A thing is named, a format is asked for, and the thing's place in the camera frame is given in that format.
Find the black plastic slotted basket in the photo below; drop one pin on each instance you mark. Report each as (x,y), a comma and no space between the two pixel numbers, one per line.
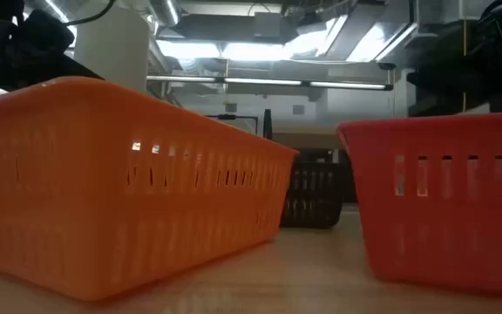
(312,196)

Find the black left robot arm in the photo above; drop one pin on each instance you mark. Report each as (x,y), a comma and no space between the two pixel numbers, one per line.
(11,48)

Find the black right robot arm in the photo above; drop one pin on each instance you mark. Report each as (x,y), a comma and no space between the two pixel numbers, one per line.
(495,65)

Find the long ceiling tube light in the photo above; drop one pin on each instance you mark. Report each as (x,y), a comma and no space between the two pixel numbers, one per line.
(259,81)

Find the bright ceiling light panel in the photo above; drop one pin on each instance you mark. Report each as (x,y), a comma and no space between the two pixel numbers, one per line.
(377,41)
(233,50)

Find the orange plastic slotted basket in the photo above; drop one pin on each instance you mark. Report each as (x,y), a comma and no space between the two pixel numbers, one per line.
(103,218)

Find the red plastic slotted basket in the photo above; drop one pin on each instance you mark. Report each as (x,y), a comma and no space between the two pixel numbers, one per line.
(451,244)

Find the thin black background frame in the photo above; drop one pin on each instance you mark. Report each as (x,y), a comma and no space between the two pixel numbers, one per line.
(227,117)

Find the wooden shelf black frame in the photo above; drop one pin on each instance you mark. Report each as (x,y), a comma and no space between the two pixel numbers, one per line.
(307,140)

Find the silver ventilation duct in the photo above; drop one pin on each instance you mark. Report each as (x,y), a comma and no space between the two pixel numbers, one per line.
(164,11)

